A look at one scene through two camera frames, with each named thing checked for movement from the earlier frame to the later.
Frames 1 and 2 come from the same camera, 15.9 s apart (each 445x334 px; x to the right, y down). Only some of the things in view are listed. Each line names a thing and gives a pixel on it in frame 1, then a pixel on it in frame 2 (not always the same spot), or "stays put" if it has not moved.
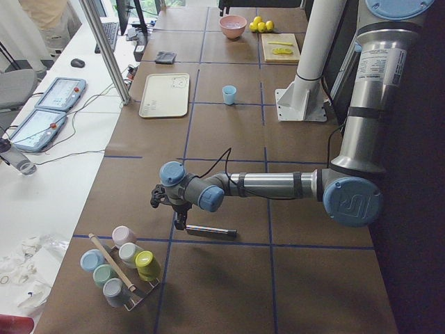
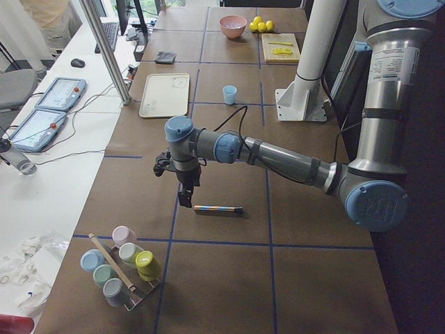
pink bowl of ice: x=233 y=26 stays put
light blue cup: x=229 y=93 stays put
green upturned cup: x=102 y=273 stays put
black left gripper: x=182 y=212 → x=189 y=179
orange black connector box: x=131 y=72 stays put
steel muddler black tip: x=195 y=229 → x=219 y=208
